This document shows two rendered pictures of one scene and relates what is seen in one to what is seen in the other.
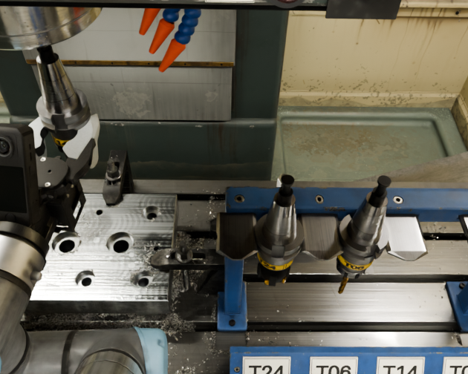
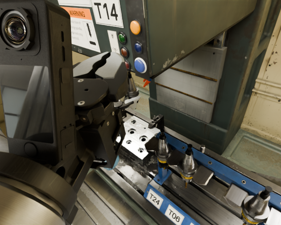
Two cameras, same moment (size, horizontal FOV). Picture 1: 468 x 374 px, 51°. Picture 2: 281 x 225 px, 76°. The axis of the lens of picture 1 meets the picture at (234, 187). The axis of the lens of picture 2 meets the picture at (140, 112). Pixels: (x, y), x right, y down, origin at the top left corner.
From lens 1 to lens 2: 36 cm
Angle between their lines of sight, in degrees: 36
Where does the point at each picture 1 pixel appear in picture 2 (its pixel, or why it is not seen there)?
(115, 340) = not seen: hidden behind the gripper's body
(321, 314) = (188, 198)
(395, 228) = (201, 170)
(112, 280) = (134, 146)
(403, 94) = not seen: outside the picture
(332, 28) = (278, 108)
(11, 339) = not seen: hidden behind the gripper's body
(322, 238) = (174, 158)
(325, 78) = (270, 127)
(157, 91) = (186, 104)
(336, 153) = (260, 160)
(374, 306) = (210, 210)
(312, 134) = (254, 147)
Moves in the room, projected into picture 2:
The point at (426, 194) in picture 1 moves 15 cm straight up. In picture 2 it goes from (222, 167) to (232, 137)
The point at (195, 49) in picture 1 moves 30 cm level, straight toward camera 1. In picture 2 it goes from (200, 94) to (175, 121)
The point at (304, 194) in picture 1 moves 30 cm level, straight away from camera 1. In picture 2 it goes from (179, 143) to (230, 112)
